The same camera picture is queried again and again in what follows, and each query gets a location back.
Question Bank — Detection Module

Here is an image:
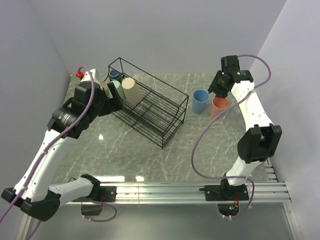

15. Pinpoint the beige ceramic mug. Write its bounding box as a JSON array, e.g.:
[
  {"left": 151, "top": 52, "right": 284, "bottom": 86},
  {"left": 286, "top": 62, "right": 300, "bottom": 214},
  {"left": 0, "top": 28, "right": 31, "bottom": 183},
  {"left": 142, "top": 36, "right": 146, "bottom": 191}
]
[{"left": 101, "top": 82, "right": 108, "bottom": 91}]

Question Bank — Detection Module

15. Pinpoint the green tumbler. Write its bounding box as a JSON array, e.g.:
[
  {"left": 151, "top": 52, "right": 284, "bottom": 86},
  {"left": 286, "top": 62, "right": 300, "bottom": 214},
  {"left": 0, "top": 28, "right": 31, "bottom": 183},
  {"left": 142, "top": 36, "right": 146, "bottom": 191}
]
[{"left": 111, "top": 80, "right": 126, "bottom": 101}]

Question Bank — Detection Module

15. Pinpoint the salmon pink plastic tumbler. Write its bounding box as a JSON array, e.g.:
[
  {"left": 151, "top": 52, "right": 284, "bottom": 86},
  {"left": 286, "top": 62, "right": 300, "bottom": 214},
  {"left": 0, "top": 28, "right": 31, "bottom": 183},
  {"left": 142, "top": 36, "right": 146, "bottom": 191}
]
[{"left": 209, "top": 97, "right": 229, "bottom": 120}]

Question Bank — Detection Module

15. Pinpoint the beige plastic tumbler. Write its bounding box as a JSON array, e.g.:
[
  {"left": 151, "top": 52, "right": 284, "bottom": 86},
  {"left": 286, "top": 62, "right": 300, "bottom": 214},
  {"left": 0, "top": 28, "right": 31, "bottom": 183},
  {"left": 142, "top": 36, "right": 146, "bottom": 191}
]
[{"left": 121, "top": 77, "right": 143, "bottom": 106}]

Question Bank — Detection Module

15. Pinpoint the blue plastic tumbler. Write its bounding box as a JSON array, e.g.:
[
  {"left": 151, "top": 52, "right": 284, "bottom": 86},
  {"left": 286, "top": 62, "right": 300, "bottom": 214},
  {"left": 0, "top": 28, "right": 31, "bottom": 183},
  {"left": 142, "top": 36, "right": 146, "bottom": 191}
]
[{"left": 192, "top": 89, "right": 210, "bottom": 114}]

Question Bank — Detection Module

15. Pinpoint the dark blue glazed mug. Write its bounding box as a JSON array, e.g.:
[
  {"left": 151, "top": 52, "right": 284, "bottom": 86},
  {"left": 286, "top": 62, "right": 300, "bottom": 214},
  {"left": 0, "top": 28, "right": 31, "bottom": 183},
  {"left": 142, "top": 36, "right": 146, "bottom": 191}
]
[{"left": 108, "top": 69, "right": 123, "bottom": 83}]

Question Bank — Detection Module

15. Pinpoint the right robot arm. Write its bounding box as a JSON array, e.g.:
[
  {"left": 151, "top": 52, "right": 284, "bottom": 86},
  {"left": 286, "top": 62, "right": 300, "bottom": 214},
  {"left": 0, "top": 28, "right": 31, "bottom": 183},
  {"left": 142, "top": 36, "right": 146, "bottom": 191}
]
[{"left": 206, "top": 55, "right": 282, "bottom": 201}]

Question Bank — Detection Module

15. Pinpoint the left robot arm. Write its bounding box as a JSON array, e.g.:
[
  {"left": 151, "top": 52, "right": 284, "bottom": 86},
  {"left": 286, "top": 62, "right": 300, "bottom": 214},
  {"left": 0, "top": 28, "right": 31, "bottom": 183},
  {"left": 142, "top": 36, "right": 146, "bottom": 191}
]
[{"left": 1, "top": 81, "right": 124, "bottom": 222}]

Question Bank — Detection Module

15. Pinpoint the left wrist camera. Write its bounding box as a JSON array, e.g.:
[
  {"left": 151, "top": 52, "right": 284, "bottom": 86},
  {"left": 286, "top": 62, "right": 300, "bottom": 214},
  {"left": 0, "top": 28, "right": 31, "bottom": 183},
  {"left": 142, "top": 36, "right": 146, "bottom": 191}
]
[{"left": 75, "top": 68, "right": 101, "bottom": 85}]

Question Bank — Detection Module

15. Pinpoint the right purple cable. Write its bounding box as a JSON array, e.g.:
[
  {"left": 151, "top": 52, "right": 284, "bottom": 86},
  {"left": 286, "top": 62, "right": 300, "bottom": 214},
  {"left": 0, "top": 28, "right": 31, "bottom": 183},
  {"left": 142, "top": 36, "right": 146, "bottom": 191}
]
[{"left": 190, "top": 54, "right": 272, "bottom": 219}]

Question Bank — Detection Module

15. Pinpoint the black wire dish rack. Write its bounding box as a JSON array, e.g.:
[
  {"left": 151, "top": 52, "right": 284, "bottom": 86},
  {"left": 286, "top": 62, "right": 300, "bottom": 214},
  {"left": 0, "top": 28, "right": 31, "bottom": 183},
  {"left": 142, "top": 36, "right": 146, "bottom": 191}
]
[{"left": 108, "top": 57, "right": 189, "bottom": 148}]

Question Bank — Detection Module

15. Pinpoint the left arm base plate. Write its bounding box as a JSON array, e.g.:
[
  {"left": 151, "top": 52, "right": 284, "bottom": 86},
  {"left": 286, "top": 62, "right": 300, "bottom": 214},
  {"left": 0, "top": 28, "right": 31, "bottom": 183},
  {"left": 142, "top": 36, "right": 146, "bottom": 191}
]
[{"left": 86, "top": 185, "right": 117, "bottom": 203}]

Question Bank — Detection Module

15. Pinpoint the aluminium mounting rail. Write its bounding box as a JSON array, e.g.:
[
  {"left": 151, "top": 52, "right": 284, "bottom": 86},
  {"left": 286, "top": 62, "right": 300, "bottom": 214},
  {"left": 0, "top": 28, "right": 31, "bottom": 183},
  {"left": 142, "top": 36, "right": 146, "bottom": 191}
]
[{"left": 101, "top": 182, "right": 291, "bottom": 204}]

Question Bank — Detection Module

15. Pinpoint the aluminium side rail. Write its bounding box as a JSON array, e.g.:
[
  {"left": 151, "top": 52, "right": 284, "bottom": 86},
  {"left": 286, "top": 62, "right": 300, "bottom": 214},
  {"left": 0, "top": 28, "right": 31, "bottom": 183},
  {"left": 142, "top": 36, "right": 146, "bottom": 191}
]
[{"left": 264, "top": 159, "right": 278, "bottom": 182}]

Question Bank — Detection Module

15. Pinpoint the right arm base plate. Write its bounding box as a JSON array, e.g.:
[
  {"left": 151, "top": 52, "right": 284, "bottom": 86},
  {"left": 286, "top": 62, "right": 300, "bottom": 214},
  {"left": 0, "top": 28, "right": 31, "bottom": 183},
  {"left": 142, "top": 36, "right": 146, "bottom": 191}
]
[{"left": 199, "top": 184, "right": 250, "bottom": 202}]

